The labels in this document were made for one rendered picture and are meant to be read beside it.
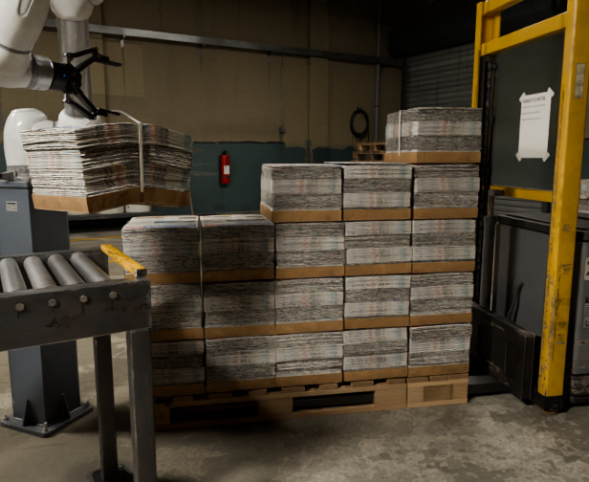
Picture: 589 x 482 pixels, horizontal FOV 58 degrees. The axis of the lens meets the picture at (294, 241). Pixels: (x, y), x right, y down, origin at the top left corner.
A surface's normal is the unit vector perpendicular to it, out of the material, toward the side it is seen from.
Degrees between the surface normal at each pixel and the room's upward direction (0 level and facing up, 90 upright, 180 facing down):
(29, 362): 90
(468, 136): 90
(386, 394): 90
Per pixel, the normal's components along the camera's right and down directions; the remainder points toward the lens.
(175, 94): 0.51, 0.14
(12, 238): -0.40, 0.15
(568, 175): 0.18, 0.15
